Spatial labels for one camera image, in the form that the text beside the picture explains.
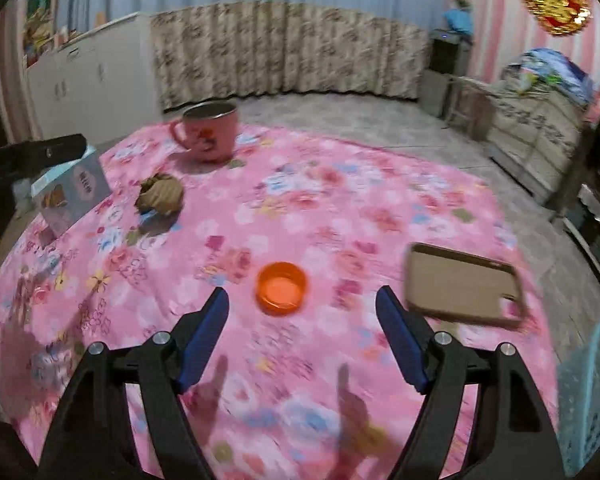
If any turquoise plastic trash basket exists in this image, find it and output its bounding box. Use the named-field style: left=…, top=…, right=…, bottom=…
left=557, top=322, right=600, bottom=477

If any light blue carton box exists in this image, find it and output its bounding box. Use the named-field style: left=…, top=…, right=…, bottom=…
left=31, top=145, right=111, bottom=237

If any white cabinet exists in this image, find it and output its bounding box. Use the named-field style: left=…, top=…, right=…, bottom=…
left=26, top=13, right=162, bottom=145

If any orange plastic cap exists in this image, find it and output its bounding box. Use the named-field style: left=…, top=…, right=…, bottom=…
left=254, top=261, right=308, bottom=316

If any brown phone case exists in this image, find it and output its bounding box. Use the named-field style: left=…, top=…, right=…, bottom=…
left=404, top=243, right=529, bottom=330

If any pink floral tablecloth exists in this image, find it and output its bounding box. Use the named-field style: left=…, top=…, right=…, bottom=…
left=0, top=125, right=557, bottom=479

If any pink metal mug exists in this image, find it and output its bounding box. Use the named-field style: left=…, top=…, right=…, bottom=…
left=168, top=101, right=239, bottom=164

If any blue floral curtain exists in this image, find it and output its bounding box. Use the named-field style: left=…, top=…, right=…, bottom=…
left=56, top=0, right=445, bottom=108

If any cloth covered furniture pile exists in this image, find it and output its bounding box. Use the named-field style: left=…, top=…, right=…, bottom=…
left=486, top=48, right=593, bottom=205

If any small wooden stool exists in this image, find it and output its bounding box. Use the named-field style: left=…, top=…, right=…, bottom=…
left=444, top=76, right=500, bottom=142

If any black water dispenser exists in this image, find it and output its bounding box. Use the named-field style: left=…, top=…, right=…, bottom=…
left=418, top=28, right=474, bottom=118

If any red gold heart decoration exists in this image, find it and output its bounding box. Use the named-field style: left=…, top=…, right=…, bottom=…
left=522, top=0, right=592, bottom=37

